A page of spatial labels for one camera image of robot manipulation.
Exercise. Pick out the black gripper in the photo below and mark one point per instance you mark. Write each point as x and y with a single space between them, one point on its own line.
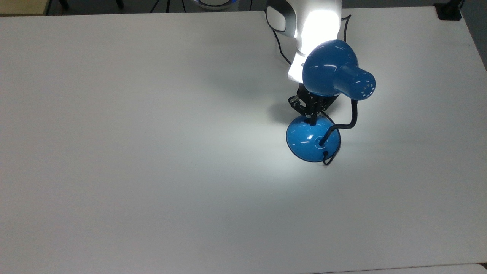
310 102

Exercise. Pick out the blue desk lamp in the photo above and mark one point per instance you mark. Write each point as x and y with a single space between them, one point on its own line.
327 68

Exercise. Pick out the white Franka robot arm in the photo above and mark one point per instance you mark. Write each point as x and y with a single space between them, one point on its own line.
319 23

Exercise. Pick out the white blue round base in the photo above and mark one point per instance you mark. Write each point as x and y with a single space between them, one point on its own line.
215 3

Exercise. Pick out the black stand leg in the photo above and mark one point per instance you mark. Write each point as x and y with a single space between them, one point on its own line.
119 3
64 3

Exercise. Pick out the beige wooden panel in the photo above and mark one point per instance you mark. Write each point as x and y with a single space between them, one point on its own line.
23 5

